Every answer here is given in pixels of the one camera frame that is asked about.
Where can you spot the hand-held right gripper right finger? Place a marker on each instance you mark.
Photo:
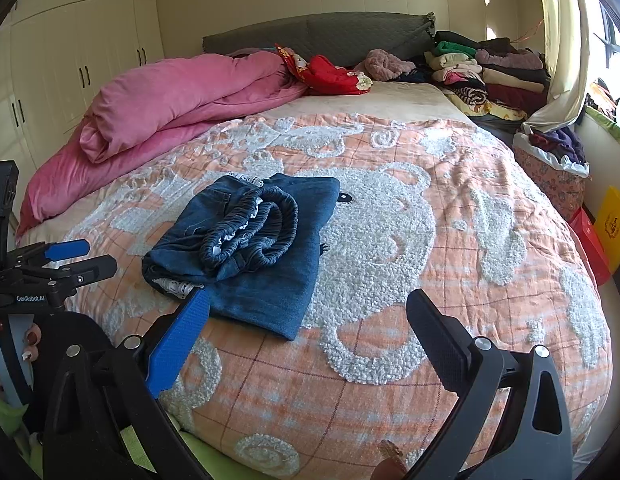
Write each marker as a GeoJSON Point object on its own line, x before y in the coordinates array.
{"type": "Point", "coordinates": [434, 332]}

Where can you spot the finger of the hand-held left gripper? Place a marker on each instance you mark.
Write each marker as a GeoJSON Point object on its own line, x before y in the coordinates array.
{"type": "Point", "coordinates": [67, 249]}
{"type": "Point", "coordinates": [95, 267]}

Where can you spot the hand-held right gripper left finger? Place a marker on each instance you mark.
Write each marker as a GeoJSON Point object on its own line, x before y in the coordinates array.
{"type": "Point", "coordinates": [182, 340]}

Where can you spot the blue denim pants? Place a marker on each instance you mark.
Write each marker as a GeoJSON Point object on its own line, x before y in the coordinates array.
{"type": "Point", "coordinates": [300, 245]}

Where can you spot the person's left hand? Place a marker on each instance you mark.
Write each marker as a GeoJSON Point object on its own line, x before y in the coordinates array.
{"type": "Point", "coordinates": [32, 345]}

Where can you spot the orange white printed blanket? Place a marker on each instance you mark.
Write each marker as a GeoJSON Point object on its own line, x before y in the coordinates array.
{"type": "Point", "coordinates": [414, 240]}

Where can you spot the pink duvet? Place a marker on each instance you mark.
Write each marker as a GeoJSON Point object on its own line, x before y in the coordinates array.
{"type": "Point", "coordinates": [165, 105]}

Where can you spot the red paper bag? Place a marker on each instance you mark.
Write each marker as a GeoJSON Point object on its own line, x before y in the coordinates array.
{"type": "Point", "coordinates": [592, 247]}

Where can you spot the floral laundry basket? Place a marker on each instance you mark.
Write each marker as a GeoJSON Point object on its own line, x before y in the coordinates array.
{"type": "Point", "coordinates": [549, 185]}

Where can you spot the cream wardrobe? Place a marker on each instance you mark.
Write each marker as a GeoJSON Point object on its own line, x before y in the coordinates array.
{"type": "Point", "coordinates": [65, 50]}

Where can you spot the yellow paper bag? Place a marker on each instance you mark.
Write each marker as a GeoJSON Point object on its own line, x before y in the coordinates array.
{"type": "Point", "coordinates": [614, 225]}

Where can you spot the purple clothes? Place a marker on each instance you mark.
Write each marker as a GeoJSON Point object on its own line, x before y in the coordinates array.
{"type": "Point", "coordinates": [559, 145]}

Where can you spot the beige bed sheet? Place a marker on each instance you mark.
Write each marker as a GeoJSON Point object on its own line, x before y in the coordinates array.
{"type": "Point", "coordinates": [399, 102]}

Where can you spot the stack of folded clothes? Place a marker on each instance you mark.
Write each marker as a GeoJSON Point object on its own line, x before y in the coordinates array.
{"type": "Point", "coordinates": [489, 75]}

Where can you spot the green windowsill ledge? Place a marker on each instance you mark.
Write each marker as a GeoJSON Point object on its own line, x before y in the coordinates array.
{"type": "Point", "coordinates": [607, 127]}

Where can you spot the pink fluffy garment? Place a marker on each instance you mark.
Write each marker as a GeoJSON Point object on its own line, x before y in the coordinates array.
{"type": "Point", "coordinates": [384, 64]}

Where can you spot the red patterned cloth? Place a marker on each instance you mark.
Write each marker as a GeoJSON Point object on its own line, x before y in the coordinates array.
{"type": "Point", "coordinates": [330, 75]}

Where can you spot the cream curtain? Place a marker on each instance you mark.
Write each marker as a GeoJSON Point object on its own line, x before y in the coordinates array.
{"type": "Point", "coordinates": [559, 60]}

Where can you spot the grey padded headboard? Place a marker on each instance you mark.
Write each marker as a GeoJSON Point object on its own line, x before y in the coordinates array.
{"type": "Point", "coordinates": [330, 35]}

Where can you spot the window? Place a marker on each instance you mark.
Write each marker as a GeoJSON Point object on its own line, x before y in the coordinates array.
{"type": "Point", "coordinates": [612, 20]}

